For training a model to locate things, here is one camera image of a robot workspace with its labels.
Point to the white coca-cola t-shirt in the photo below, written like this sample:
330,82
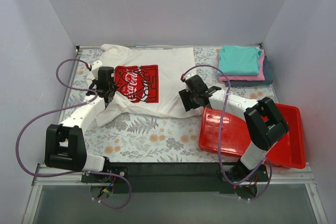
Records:
148,82

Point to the folded teal t-shirt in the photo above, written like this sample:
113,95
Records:
240,61

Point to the red plastic tray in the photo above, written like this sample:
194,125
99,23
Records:
288,152

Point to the folded dark blue t-shirt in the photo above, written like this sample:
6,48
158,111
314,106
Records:
264,79

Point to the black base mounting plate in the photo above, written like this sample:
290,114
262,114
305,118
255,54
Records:
163,178

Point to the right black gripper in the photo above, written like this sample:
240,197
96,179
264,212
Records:
185,99

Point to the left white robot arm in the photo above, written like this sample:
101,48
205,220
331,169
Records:
65,144

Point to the folded pink t-shirt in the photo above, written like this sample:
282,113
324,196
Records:
241,63

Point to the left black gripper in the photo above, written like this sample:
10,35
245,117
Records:
109,94

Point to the floral patterned table mat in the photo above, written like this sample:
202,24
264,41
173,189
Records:
141,138

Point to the aluminium frame rail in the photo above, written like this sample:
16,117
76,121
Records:
280,176

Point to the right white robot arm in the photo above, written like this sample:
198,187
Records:
265,123

